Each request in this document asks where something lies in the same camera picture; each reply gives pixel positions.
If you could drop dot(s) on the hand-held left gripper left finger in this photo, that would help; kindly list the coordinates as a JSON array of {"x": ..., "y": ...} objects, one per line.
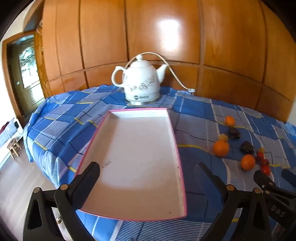
[{"x": 89, "y": 173}]

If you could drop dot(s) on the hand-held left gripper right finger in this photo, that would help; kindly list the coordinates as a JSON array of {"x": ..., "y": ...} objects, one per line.
[{"x": 215, "y": 179}]

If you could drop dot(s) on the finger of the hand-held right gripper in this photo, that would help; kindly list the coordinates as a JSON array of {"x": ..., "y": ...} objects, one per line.
[
  {"x": 262, "y": 179},
  {"x": 289, "y": 175}
]

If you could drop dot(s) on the red cherry tomato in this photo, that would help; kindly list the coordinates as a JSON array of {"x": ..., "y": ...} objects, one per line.
[
  {"x": 266, "y": 169},
  {"x": 260, "y": 155}
]

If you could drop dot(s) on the tan longan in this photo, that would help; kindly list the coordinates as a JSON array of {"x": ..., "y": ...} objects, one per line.
[
  {"x": 223, "y": 137},
  {"x": 261, "y": 149}
]

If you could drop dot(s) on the dark brown water chestnut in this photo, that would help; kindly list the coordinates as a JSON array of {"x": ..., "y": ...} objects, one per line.
[
  {"x": 247, "y": 147},
  {"x": 234, "y": 133}
]

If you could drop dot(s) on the white tray with pink rim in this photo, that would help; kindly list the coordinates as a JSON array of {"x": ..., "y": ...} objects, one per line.
[{"x": 138, "y": 162}]

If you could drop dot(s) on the small orange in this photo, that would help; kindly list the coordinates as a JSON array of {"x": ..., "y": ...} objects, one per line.
[{"x": 229, "y": 121}]

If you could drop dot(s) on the blue plaid tablecloth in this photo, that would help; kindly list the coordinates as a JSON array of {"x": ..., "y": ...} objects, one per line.
[{"x": 69, "y": 115}]

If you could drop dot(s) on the small wooden stool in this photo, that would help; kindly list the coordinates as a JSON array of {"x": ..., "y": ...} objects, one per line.
[{"x": 14, "y": 148}]

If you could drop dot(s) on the white appliance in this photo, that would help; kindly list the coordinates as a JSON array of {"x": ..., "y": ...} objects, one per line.
[{"x": 11, "y": 132}]

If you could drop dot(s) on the white power plug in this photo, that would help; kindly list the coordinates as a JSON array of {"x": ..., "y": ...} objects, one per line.
[{"x": 191, "y": 91}]

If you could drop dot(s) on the white ceramic electric kettle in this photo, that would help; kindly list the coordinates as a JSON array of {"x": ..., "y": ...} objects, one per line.
[{"x": 141, "y": 78}]

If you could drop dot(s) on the dark wooden door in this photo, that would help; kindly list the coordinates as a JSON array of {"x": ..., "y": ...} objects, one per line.
[{"x": 25, "y": 76}]

